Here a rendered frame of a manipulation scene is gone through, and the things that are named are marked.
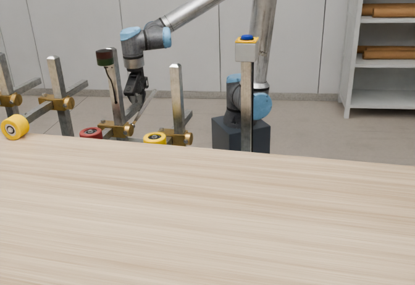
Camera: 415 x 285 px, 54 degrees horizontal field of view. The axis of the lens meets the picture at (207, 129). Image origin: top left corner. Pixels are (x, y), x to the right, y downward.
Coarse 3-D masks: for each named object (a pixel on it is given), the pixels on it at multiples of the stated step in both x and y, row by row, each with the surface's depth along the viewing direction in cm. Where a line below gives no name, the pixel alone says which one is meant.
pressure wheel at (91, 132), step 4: (88, 128) 151; (92, 128) 151; (96, 128) 151; (80, 132) 148; (84, 132) 148; (88, 132) 148; (92, 132) 148; (96, 132) 147; (100, 132) 148; (80, 136) 146; (84, 136) 145; (88, 136) 145; (92, 136) 145; (96, 136) 146; (100, 136) 148
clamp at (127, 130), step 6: (102, 126) 162; (108, 126) 162; (114, 126) 161; (120, 126) 161; (126, 126) 161; (132, 126) 164; (114, 132) 162; (120, 132) 161; (126, 132) 160; (132, 132) 164
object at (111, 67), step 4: (96, 52) 144; (100, 52) 144; (104, 52) 143; (112, 64) 150; (104, 68) 147; (108, 68) 151; (112, 68) 151; (108, 76) 150; (112, 84) 153; (112, 88) 154
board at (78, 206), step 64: (0, 192) 114; (64, 192) 113; (128, 192) 112; (192, 192) 111; (256, 192) 110; (320, 192) 109; (384, 192) 108; (0, 256) 90; (64, 256) 90; (128, 256) 89; (192, 256) 88; (256, 256) 88; (320, 256) 87; (384, 256) 86
